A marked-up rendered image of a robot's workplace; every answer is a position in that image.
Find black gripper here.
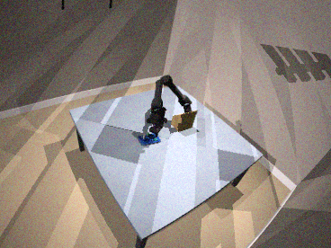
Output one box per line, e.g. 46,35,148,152
149,118,167,134

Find blue circuit board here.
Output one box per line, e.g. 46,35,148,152
138,132,161,146

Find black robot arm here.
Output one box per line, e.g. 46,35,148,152
147,75,193,125

